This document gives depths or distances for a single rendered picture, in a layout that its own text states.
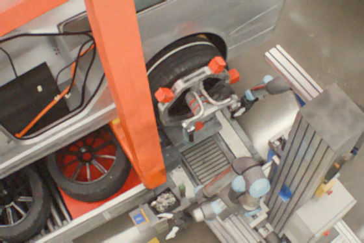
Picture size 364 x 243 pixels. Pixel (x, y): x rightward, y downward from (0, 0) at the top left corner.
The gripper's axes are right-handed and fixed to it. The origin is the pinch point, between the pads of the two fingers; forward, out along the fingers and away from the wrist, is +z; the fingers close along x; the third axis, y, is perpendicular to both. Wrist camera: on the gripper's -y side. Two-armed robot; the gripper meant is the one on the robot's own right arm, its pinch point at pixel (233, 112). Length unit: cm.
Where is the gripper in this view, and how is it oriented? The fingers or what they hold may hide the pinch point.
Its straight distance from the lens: 348.9
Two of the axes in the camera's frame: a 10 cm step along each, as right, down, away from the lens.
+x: 5.8, 7.1, -3.9
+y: -0.4, -4.6, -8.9
